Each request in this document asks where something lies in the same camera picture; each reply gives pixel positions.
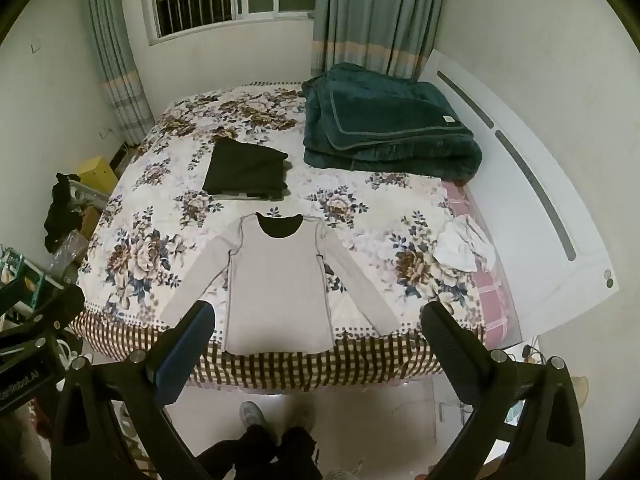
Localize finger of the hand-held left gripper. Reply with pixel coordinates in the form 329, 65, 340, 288
0, 284, 86, 341

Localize white crumpled cloth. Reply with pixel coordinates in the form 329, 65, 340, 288
432, 216, 497, 273

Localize folded dark green blanket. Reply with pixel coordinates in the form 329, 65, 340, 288
301, 62, 483, 181

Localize white bed headboard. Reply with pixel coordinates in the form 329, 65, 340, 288
425, 49, 615, 351

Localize pink checked mattress cover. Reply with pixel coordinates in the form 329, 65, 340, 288
442, 180, 523, 346

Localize floral bed sheet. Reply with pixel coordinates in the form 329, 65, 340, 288
67, 80, 488, 392

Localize person's legs in black pants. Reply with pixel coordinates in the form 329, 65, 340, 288
192, 422, 326, 480

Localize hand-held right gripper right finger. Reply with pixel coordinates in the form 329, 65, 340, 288
421, 301, 586, 480

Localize grey long-sleeve shirt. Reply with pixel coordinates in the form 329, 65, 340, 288
160, 212, 401, 356

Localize black cloth on chair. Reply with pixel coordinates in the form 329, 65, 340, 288
42, 172, 86, 255

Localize folded black garment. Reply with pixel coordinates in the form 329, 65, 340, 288
201, 137, 291, 202

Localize person's grey shoe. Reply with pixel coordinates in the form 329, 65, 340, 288
239, 400, 267, 431
285, 400, 317, 433

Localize yellow box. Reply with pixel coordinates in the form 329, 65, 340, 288
77, 156, 120, 196

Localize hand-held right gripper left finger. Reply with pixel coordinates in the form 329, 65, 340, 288
51, 300, 217, 480

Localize grey-green curtain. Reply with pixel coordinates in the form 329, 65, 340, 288
310, 0, 451, 81
75, 0, 156, 147

